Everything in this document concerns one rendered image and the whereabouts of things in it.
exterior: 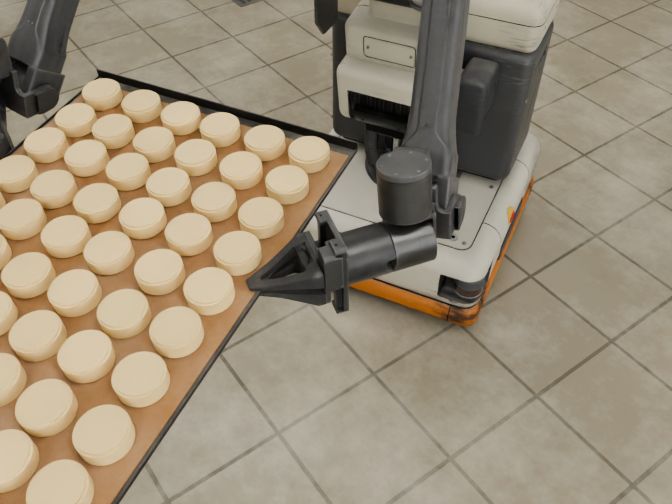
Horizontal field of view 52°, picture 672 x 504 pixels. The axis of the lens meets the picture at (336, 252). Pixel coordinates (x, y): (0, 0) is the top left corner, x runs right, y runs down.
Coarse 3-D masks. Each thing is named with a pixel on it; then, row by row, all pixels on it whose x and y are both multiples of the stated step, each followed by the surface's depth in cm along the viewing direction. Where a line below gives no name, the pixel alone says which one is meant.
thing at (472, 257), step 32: (352, 160) 201; (352, 192) 191; (480, 192) 191; (512, 192) 193; (352, 224) 183; (480, 224) 182; (512, 224) 199; (448, 256) 175; (480, 256) 175; (384, 288) 190; (416, 288) 184; (448, 288) 180; (480, 288) 178; (448, 320) 187
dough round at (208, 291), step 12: (192, 276) 70; (204, 276) 70; (216, 276) 70; (228, 276) 70; (192, 288) 69; (204, 288) 69; (216, 288) 69; (228, 288) 69; (192, 300) 68; (204, 300) 68; (216, 300) 68; (228, 300) 69; (204, 312) 69; (216, 312) 69
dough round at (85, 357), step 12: (72, 336) 66; (84, 336) 66; (96, 336) 65; (60, 348) 65; (72, 348) 65; (84, 348) 65; (96, 348) 65; (108, 348) 65; (60, 360) 64; (72, 360) 64; (84, 360) 64; (96, 360) 64; (108, 360) 64; (72, 372) 63; (84, 372) 63; (96, 372) 64
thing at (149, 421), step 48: (240, 144) 86; (288, 144) 86; (144, 192) 81; (192, 192) 81; (240, 192) 81; (144, 240) 76; (288, 240) 76; (0, 288) 72; (240, 288) 71; (0, 336) 68; (144, 336) 68; (96, 384) 64; (192, 384) 64; (144, 432) 61; (96, 480) 58
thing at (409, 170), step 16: (384, 160) 70; (400, 160) 70; (416, 160) 70; (384, 176) 68; (400, 176) 68; (416, 176) 67; (384, 192) 69; (400, 192) 68; (416, 192) 69; (432, 192) 75; (384, 208) 71; (400, 208) 70; (416, 208) 70; (448, 208) 77; (464, 208) 80; (400, 224) 71; (448, 224) 77
